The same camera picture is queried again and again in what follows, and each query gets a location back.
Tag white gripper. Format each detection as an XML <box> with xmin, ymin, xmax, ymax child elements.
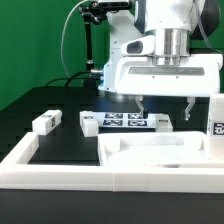
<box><xmin>114</xmin><ymin>54</ymin><xmax>223</xmax><ymax>121</ymax></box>

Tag white desk tabletop panel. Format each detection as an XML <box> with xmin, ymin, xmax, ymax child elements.
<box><xmin>98</xmin><ymin>131</ymin><xmax>224</xmax><ymax>168</ymax></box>

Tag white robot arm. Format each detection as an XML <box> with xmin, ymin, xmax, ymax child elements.
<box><xmin>90</xmin><ymin>0</ymin><xmax>223</xmax><ymax>119</ymax></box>

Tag AprilTag marker sheet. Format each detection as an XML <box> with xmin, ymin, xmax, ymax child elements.
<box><xmin>93</xmin><ymin>111</ymin><xmax>168</xmax><ymax>128</ymax></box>

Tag white U-shaped obstacle fence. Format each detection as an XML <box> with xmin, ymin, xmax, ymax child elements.
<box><xmin>0</xmin><ymin>133</ymin><xmax>224</xmax><ymax>193</ymax></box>

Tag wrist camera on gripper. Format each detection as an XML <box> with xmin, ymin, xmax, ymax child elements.
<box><xmin>121</xmin><ymin>35</ymin><xmax>155</xmax><ymax>56</ymax></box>

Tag black cables on table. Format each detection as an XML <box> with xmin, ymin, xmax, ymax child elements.
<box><xmin>45</xmin><ymin>70</ymin><xmax>101</xmax><ymax>88</ymax></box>

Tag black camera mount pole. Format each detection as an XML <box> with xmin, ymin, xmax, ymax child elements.
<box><xmin>79</xmin><ymin>1</ymin><xmax>107</xmax><ymax>81</ymax></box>

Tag white cable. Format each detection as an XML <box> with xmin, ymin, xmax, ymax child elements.
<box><xmin>60</xmin><ymin>0</ymin><xmax>88</xmax><ymax>78</ymax></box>

